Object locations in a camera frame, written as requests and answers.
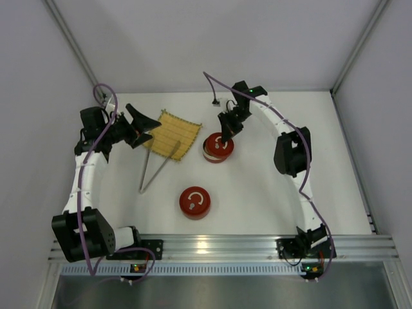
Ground red lid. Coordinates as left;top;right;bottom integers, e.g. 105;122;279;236
205;133;234;159
179;186;211;220

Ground steel red bowl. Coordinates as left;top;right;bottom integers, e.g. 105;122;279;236
203;145;229;164

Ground metal tongs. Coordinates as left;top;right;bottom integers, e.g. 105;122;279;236
139;141;181;194

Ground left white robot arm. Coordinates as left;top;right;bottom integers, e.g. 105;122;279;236
51;104;161;263

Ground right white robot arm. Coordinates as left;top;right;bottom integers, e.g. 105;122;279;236
218;80;328;254

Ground bamboo mat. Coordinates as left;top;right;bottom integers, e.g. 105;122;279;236
143;109;202;162

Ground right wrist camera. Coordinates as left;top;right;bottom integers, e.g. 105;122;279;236
212;98;226;107

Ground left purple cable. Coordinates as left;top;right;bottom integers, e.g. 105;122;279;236
75;83;155;284

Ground purple cable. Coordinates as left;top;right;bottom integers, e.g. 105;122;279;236
202;71;337;281
75;83;155;284

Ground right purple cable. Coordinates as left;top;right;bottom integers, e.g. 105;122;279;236
202;71;337;281

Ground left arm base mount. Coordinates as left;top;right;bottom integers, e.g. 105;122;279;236
106;239;164;261

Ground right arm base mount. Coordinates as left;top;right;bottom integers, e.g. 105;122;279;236
276;237;337;261

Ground slotted cable duct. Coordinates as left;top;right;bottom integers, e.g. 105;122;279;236
60;264;306;277

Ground aluminium rail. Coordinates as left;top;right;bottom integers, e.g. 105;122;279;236
48;234;400;263

